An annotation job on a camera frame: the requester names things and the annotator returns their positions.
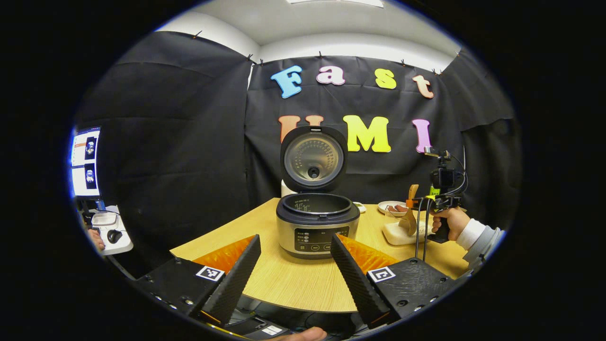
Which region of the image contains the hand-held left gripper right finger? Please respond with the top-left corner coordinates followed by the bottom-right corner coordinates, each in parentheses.
top-left (330, 233), bottom-right (457, 328)

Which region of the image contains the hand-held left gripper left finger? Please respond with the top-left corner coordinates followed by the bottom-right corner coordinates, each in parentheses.
top-left (133, 234), bottom-right (262, 326)

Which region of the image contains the wooden spoon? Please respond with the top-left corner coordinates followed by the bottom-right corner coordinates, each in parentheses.
top-left (399, 184), bottom-right (420, 236)

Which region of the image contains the clear box of rice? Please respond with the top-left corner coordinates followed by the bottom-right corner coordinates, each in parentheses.
top-left (383, 219), bottom-right (434, 246)

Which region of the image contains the grey rice cooker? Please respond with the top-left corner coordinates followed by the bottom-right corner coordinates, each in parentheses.
top-left (276, 126), bottom-right (360, 260)

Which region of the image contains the white round plate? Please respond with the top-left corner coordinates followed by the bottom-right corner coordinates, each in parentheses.
top-left (378, 201), bottom-right (408, 217)

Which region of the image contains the white side table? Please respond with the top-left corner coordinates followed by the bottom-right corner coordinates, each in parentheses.
top-left (78, 205), bottom-right (134, 256)

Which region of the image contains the white tray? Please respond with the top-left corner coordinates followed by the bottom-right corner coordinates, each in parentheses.
top-left (91, 212), bottom-right (119, 227)

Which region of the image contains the black backdrop cloth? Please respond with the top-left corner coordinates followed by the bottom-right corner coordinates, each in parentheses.
top-left (76, 31), bottom-right (521, 278)

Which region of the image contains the computer monitor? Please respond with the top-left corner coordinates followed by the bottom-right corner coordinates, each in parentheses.
top-left (71, 127), bottom-right (101, 198)

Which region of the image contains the large ceiling light panel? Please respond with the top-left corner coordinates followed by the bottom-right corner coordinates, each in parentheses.
top-left (286, 0), bottom-right (384, 8)

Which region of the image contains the black cable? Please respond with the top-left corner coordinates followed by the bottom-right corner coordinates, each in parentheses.
top-left (423, 199), bottom-right (432, 262)
top-left (415, 198), bottom-right (424, 260)

